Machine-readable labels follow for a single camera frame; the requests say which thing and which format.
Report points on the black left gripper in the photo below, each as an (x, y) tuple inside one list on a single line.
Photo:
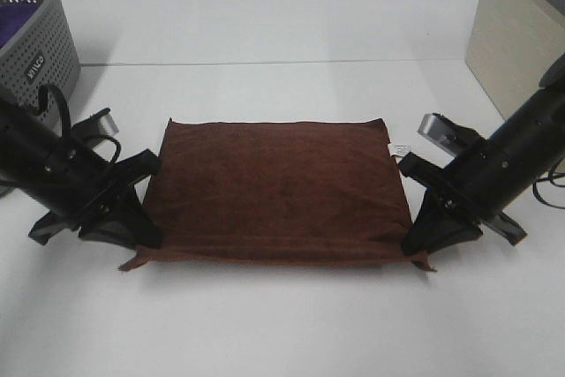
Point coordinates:
[(90, 188)]

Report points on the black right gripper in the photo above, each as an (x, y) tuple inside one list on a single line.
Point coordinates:
[(475, 186)]

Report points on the brown towel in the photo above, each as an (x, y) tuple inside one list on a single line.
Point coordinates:
[(304, 193)]

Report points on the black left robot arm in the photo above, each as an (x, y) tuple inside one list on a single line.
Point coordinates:
[(25, 145)]

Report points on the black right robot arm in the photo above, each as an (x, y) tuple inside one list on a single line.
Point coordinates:
[(536, 131)]

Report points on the grey perforated laundry basket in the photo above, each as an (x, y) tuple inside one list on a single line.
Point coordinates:
[(40, 52)]

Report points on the beige storage bin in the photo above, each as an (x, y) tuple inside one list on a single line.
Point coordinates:
[(512, 45)]

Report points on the purple cloth in basket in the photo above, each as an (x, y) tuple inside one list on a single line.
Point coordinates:
[(13, 17)]

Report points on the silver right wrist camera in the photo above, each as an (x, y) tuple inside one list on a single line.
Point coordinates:
[(447, 135)]

